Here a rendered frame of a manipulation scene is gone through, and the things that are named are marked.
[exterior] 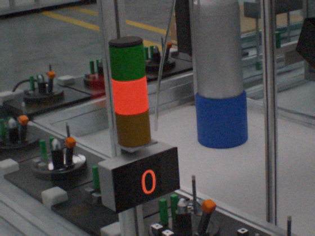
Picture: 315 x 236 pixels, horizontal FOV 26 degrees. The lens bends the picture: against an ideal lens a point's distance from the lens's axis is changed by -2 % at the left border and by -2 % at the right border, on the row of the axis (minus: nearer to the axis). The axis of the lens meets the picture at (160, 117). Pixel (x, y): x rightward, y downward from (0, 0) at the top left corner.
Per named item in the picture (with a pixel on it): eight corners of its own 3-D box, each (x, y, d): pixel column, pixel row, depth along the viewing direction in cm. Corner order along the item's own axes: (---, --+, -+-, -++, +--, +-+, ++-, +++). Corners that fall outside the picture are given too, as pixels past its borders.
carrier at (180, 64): (202, 69, 258) (200, 37, 254) (151, 84, 244) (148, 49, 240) (162, 59, 276) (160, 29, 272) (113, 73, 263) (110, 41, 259)
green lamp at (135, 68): (152, 76, 100) (150, 42, 98) (124, 84, 97) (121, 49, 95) (132, 70, 103) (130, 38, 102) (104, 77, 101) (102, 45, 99)
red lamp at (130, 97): (155, 108, 101) (152, 76, 100) (127, 117, 98) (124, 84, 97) (135, 101, 105) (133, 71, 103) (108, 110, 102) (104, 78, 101)
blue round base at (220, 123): (258, 138, 211) (257, 91, 206) (221, 153, 202) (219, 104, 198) (224, 127, 223) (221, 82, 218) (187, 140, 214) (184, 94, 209)
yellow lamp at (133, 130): (157, 140, 103) (155, 109, 101) (130, 149, 100) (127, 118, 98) (138, 132, 107) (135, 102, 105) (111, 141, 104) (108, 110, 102)
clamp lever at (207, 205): (208, 232, 129) (217, 204, 125) (201, 236, 128) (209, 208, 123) (197, 221, 131) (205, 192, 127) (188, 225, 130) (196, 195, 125)
